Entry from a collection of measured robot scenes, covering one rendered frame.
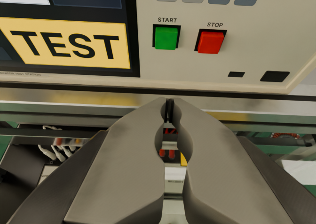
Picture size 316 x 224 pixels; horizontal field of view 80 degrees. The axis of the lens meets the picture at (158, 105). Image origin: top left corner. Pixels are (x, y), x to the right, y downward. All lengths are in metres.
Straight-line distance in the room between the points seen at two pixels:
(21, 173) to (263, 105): 0.57
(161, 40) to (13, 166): 0.55
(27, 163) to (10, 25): 0.47
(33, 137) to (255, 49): 0.29
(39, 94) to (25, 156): 0.41
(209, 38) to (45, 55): 0.15
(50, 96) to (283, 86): 0.26
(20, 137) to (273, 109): 0.32
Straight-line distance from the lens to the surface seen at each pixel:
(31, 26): 0.20
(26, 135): 0.31
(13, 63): 0.24
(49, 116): 0.26
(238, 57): 0.20
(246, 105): 0.23
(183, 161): 0.23
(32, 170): 0.61
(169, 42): 0.17
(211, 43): 0.17
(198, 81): 0.21
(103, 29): 0.17
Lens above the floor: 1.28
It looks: 56 degrees down
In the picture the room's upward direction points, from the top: 4 degrees clockwise
